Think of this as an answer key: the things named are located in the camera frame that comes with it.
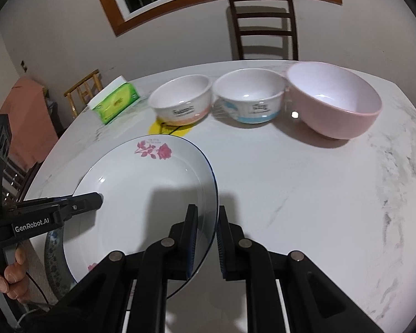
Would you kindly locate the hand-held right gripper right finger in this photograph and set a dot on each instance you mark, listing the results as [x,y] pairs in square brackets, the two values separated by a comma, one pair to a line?
[223,242]

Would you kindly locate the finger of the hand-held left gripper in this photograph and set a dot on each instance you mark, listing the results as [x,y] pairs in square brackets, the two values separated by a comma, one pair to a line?
[38,206]
[85,203]

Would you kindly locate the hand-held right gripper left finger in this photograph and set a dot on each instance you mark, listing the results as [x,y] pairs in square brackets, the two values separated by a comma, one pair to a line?
[190,236]

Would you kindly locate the blue floral plate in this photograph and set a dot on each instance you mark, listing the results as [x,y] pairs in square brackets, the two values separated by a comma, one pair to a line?
[53,263]

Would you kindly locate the white rose print plate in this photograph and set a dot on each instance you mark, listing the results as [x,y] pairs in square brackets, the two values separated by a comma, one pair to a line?
[131,187]

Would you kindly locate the white bowl pink band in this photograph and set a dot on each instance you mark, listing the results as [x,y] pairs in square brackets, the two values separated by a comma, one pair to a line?
[180,90]

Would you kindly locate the white bowl blue band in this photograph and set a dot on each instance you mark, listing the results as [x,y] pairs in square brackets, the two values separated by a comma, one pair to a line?
[246,86]

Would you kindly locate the person's left hand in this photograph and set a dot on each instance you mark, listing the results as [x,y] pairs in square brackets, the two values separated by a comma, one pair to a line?
[12,274]

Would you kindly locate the dark wooden chair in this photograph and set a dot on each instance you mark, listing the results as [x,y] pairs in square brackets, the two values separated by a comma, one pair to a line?
[260,1]
[17,180]

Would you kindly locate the orange cloth covered furniture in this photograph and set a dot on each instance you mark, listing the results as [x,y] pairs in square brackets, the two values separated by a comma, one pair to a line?
[24,118]

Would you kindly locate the yellow warning sticker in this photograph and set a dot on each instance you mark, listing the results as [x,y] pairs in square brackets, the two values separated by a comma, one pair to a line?
[180,131]

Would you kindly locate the green tissue box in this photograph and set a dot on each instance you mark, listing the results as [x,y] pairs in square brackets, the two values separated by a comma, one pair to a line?
[118,100]

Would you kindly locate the bamboo chair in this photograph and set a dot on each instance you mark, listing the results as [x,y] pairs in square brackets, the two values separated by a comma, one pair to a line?
[86,76]

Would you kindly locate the wooden framed window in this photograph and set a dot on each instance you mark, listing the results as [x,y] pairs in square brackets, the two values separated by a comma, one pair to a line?
[111,3]

